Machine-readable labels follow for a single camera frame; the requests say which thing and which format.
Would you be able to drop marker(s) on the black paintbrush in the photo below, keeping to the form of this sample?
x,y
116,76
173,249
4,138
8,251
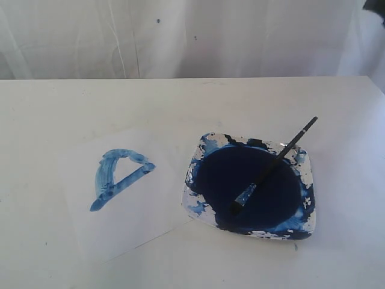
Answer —
x,y
273,165

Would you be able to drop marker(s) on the white backdrop cloth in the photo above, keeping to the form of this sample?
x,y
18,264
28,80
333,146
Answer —
x,y
192,39

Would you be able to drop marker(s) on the white square paint plate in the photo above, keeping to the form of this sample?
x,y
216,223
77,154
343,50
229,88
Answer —
x,y
221,188

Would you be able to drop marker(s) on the white paper sheet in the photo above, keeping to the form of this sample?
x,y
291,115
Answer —
x,y
123,190

